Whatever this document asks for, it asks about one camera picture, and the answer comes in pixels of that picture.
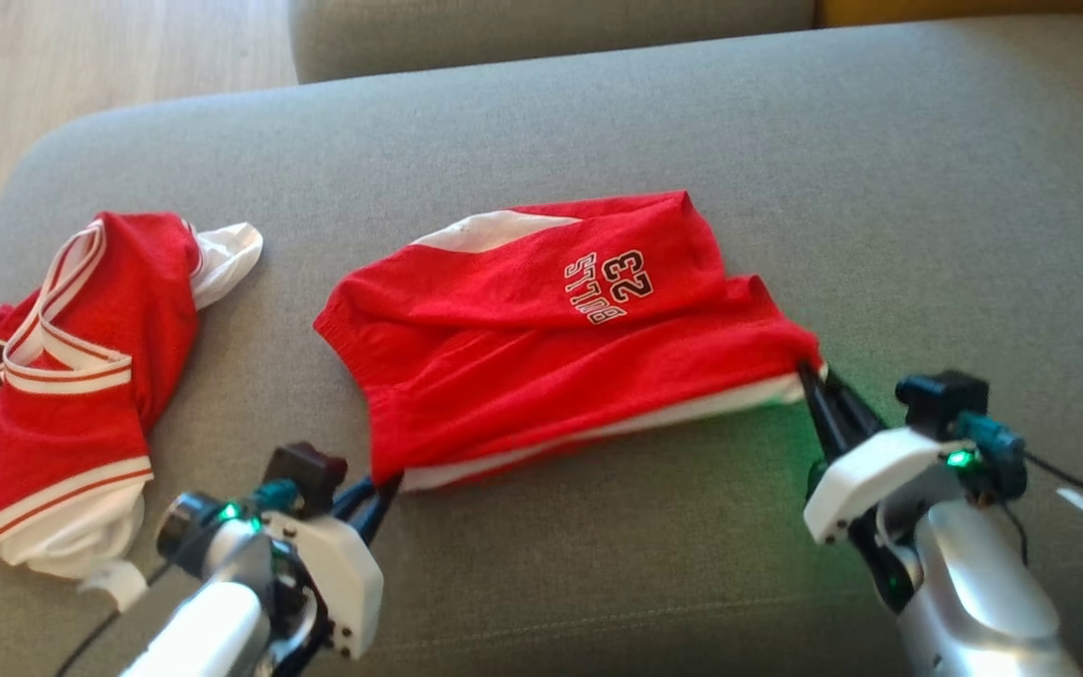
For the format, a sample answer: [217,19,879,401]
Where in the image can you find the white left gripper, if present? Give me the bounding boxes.
[259,473,403,659]

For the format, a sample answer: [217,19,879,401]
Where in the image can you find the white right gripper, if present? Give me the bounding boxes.
[797,365,975,614]

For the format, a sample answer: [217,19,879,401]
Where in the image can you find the red Bulls 23 shorts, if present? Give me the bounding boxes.
[313,191,826,493]

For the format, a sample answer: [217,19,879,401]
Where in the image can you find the red white basketball jersey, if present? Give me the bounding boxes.
[0,212,265,579]

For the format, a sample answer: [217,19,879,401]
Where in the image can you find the grey sofa seat cushion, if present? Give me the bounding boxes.
[0,14,1083,677]

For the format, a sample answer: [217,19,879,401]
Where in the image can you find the yellow sofa cushion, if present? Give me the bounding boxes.
[812,0,1083,29]

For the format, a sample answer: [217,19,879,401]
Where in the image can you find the grey sofa back cushion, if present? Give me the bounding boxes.
[288,0,817,86]

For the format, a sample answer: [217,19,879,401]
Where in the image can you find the left teal plug camera cable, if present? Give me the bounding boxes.
[55,478,304,677]

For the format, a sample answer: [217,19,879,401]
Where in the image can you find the teal plug camera cable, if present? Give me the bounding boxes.
[55,478,304,677]
[950,412,1083,527]

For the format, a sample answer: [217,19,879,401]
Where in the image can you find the right teal plug camera cable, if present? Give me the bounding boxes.
[950,412,1083,527]

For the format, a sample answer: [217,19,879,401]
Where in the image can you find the white left cable label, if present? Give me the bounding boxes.
[78,560,149,612]

